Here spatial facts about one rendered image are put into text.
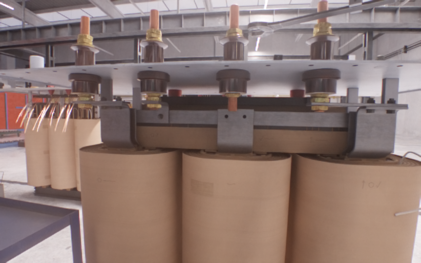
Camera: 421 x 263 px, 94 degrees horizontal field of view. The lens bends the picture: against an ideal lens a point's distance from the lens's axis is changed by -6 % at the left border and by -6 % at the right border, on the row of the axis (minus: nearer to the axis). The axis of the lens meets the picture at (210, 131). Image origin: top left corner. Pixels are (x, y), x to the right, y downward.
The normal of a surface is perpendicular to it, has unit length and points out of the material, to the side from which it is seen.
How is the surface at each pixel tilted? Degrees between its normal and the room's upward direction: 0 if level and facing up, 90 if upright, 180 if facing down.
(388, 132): 90
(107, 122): 90
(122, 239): 90
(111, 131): 90
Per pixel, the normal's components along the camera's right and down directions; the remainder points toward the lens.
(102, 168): -0.15, 0.07
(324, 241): -0.64, 0.04
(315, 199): -0.83, 0.03
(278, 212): 0.47, 0.07
